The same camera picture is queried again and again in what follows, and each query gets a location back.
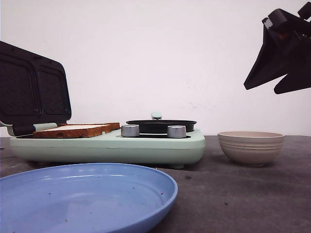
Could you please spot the mint green breakfast maker base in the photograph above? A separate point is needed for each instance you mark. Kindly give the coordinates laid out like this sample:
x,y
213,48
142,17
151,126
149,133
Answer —
x,y
112,147

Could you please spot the breakfast maker hinged lid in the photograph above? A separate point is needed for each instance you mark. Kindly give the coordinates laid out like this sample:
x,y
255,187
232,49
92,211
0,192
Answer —
x,y
33,90

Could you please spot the left silver control knob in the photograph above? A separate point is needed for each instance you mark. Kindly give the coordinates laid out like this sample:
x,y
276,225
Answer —
x,y
130,130

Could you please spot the white bread slice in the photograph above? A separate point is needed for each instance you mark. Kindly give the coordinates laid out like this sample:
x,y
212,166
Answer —
x,y
74,131
114,125

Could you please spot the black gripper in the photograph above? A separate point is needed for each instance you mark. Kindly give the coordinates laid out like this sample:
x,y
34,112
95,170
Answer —
x,y
285,50

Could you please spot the blue plate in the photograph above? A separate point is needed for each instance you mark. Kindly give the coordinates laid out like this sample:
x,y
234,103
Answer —
x,y
86,198

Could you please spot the black frying pan mint handle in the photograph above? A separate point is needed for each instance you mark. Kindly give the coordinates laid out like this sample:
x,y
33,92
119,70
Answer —
x,y
159,125

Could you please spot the beige ribbed bowl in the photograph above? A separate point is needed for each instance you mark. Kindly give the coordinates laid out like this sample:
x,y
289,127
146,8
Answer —
x,y
251,148

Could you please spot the silver control knob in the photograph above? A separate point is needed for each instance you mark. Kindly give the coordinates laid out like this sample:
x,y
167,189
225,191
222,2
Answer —
x,y
130,130
176,131

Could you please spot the right silver control knob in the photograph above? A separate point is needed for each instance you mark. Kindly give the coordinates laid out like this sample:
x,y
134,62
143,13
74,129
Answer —
x,y
176,131

